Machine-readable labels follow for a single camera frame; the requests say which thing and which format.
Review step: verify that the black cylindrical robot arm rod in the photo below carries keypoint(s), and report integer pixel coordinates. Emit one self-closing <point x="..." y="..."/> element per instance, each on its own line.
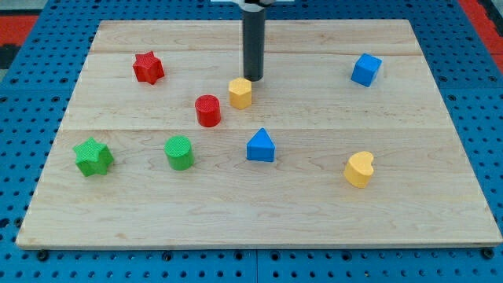
<point x="253" y="32"/>

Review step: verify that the blue cube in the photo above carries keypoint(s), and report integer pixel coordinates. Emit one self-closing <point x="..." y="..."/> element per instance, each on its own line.
<point x="365" y="69"/>

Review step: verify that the blue triangle block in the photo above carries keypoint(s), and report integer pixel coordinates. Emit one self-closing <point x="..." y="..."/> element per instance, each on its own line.
<point x="261" y="147"/>

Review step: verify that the yellow hexagon block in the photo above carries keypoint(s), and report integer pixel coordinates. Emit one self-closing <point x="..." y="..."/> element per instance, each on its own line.
<point x="240" y="93"/>

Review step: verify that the red cylinder block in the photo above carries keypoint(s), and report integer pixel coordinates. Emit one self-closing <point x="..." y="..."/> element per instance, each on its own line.
<point x="208" y="110"/>

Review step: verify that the green cylinder block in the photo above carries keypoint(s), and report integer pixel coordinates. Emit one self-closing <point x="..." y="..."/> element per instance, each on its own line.
<point x="178" y="150"/>

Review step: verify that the light wooden board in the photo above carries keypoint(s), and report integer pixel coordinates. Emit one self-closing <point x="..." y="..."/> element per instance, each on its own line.
<point x="423" y="192"/>

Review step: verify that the yellow heart block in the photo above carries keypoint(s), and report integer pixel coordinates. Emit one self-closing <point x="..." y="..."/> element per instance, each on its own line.
<point x="359" y="169"/>

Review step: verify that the red star block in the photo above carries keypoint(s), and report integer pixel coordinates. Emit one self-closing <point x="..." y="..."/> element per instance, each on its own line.
<point x="148" y="68"/>

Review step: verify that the green star block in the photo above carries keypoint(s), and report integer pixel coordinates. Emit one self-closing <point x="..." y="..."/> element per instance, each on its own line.
<point x="92" y="157"/>

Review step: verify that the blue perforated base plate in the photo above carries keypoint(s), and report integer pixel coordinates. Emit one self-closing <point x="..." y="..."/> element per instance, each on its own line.
<point x="39" y="83"/>

